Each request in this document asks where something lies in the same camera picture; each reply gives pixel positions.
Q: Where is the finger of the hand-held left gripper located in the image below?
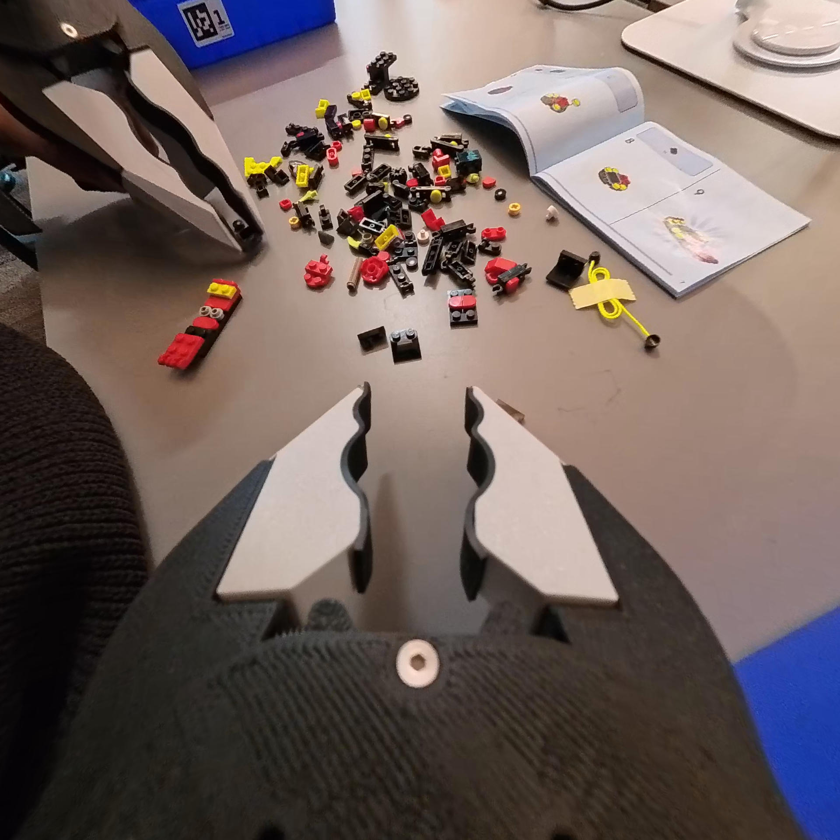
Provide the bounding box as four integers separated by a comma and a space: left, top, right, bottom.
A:
41, 66, 265, 257
126, 45, 265, 245

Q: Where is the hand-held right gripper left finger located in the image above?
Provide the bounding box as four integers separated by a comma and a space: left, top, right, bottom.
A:
215, 382, 374, 605

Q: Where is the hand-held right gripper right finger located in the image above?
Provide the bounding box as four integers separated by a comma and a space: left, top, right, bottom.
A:
460, 386, 621, 606

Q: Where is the long red black lego assembly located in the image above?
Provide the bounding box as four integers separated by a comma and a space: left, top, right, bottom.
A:
157, 279, 242, 371

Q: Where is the pile of lego pieces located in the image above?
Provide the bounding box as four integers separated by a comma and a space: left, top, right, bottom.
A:
244, 51, 532, 328

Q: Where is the black lego seat piece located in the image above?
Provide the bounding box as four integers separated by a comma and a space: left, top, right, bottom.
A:
546, 249, 589, 290

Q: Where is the blue plastic bin with tag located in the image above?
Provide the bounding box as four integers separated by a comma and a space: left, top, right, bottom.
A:
128, 0, 337, 70

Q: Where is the person's black sweater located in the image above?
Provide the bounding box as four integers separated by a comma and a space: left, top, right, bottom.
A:
0, 325, 155, 788

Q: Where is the light blue instruction booklet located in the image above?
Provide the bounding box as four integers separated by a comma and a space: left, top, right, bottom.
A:
441, 64, 811, 299

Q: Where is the yellow string with tape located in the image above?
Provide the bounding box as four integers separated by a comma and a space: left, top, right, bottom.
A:
570, 251, 662, 352

